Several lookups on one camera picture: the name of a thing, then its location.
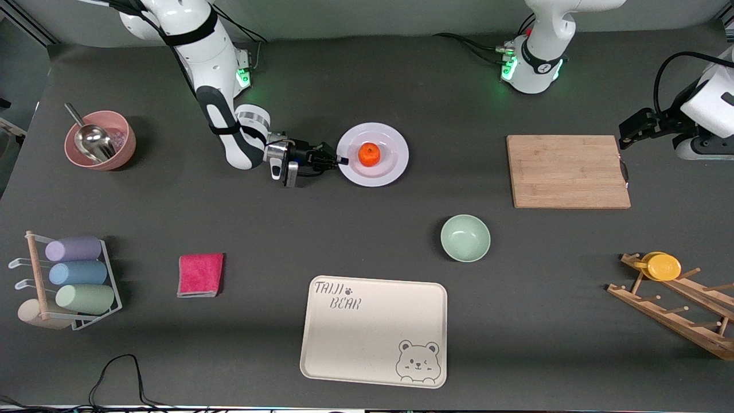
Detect pink bowl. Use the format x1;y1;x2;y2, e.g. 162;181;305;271
64;110;138;172

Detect pastel purple cup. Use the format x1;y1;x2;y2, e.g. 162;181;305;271
44;236;103;263

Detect black right arm base cable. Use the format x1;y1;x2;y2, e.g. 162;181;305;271
214;5;269;72

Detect beige cup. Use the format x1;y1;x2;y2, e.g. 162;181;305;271
17;299;73;331

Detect black arm base cable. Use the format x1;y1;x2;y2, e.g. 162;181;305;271
214;5;269;72
432;31;512;65

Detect thin black cable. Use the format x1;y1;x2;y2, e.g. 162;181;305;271
0;353;190;413

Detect cream tray with bear print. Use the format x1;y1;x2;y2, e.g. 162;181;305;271
299;275;448;389

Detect white round plate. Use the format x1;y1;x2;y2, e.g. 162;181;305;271
336;122;411;188

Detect pastel blue cup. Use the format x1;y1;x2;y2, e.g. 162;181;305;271
48;260;108;287

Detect pale green bowl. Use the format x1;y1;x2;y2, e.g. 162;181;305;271
440;214;492;263

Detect wooden mug rack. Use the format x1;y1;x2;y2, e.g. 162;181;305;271
606;252;734;361

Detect pastel green cup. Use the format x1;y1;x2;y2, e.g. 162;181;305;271
54;283;116;315

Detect metal scoop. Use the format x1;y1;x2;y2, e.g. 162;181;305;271
64;102;118;163

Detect pink folded cloth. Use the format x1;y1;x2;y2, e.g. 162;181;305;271
176;252;225;298

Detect white wire cup rack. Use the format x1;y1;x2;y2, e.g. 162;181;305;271
8;231;123;332

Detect yellow mug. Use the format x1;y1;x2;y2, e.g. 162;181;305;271
639;251;682;282

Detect wooden cutting board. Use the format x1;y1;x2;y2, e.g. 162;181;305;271
506;134;632;210

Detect wooden rod of cup rack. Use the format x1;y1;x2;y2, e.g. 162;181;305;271
25;230;50;321

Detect black left arm base cable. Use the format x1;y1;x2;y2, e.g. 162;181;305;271
432;31;512;65

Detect orange fruit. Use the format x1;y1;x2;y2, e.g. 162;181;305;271
358;142;382;168

